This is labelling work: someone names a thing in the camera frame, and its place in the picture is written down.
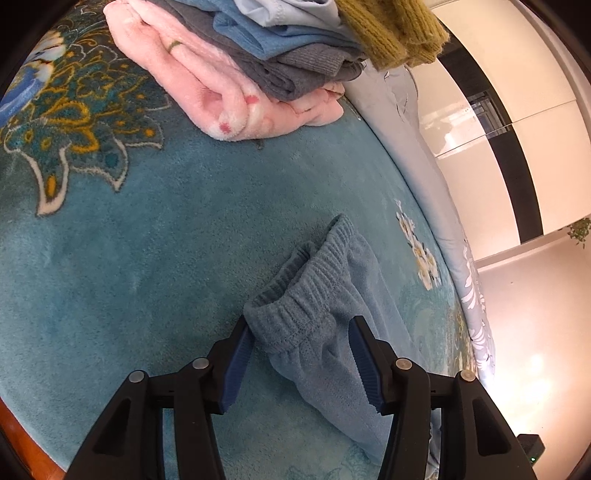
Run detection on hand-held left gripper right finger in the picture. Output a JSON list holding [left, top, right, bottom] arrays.
[[348, 316, 539, 480]]

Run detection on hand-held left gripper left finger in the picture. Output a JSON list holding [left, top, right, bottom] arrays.
[[66, 315, 255, 480]]

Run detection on grey-blue fleece pants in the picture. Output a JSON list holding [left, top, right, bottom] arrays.
[[243, 213, 441, 478]]

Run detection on teal floral blanket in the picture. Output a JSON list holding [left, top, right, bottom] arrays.
[[0, 0, 467, 480]]

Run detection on small black device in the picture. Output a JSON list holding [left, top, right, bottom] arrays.
[[516, 434, 546, 463]]

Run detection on grey patterned bed sheet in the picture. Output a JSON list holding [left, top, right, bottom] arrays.
[[344, 62, 497, 393]]

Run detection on pink fleece garment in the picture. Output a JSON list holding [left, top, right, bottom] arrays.
[[102, 0, 345, 142]]

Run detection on white wardrobe with black strip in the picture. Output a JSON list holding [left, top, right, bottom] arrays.
[[416, 0, 591, 271]]

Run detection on grey knit garment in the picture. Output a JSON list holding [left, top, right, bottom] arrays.
[[163, 0, 370, 101]]

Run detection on mustard knit sweater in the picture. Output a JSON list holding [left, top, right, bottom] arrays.
[[333, 0, 451, 71]]

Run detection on light blue folded garment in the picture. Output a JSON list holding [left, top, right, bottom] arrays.
[[235, 0, 345, 29]]

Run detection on wooden bed frame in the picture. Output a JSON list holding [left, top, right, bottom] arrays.
[[0, 399, 68, 472]]

